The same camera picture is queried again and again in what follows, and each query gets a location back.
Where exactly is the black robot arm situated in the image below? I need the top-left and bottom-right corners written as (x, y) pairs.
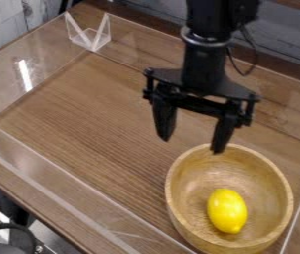
top-left (143, 0), bottom-right (260, 154)

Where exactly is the brown wooden bowl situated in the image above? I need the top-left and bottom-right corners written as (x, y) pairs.
top-left (165, 144), bottom-right (293, 254)

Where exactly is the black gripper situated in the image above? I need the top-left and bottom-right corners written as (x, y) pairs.
top-left (143, 26), bottom-right (258, 154)

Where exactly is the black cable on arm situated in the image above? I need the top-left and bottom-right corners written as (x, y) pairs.
top-left (225, 23), bottom-right (261, 77)

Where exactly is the yellow lemon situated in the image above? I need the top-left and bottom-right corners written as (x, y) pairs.
top-left (206, 189), bottom-right (248, 234)

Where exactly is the clear acrylic corner bracket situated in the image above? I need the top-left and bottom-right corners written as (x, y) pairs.
top-left (64, 12), bottom-right (111, 52)

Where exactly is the black metal bracket with screw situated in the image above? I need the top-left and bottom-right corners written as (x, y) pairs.
top-left (21, 234), bottom-right (57, 254)

